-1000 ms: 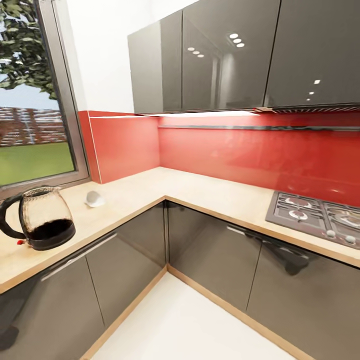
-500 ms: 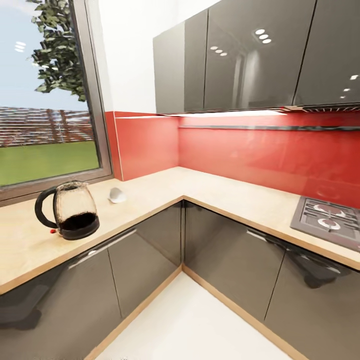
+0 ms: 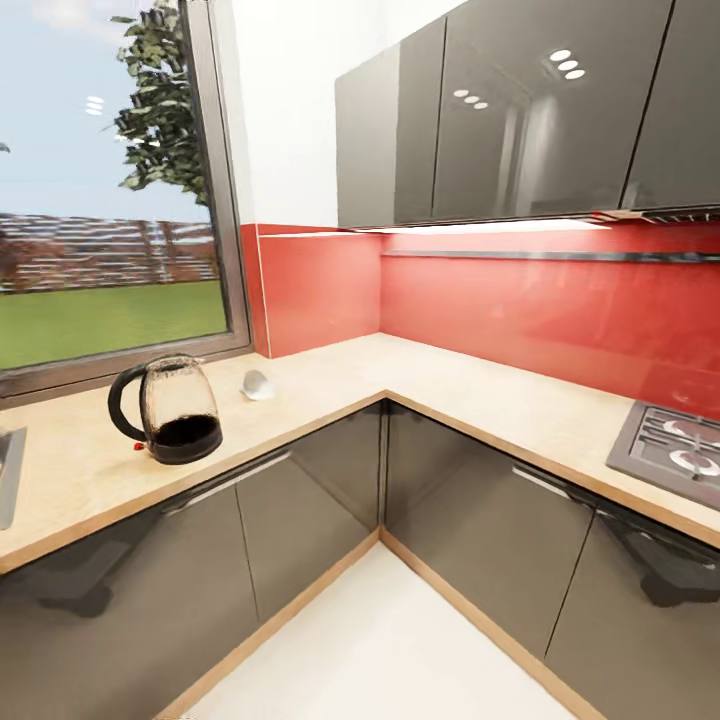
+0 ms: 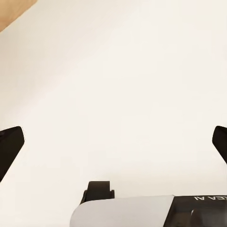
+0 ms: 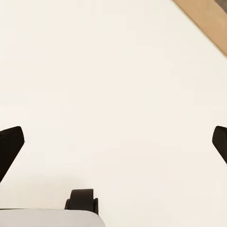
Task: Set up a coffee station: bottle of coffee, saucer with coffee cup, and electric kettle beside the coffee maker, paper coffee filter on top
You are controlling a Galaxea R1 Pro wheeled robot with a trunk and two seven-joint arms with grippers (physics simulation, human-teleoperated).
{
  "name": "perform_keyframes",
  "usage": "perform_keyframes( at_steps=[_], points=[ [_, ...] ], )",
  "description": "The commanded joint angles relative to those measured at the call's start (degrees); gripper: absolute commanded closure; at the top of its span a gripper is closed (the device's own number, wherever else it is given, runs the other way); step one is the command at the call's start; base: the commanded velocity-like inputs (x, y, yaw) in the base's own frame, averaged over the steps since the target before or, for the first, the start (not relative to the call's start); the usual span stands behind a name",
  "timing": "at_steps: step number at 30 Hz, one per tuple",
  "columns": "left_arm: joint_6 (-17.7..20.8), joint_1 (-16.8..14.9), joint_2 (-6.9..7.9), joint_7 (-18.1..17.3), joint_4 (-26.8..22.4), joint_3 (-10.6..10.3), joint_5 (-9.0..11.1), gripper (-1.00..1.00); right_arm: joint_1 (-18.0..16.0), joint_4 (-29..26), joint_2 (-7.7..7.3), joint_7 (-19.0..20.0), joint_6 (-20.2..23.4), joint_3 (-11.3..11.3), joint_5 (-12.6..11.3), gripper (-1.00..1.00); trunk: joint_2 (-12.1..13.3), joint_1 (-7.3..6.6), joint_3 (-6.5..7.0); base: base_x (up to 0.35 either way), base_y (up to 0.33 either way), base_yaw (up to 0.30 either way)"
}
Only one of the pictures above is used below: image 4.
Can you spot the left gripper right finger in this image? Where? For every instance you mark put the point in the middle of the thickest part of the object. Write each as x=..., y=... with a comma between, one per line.
x=219, y=140

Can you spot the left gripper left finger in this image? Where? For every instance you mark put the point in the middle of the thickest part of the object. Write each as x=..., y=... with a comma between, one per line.
x=11, y=141

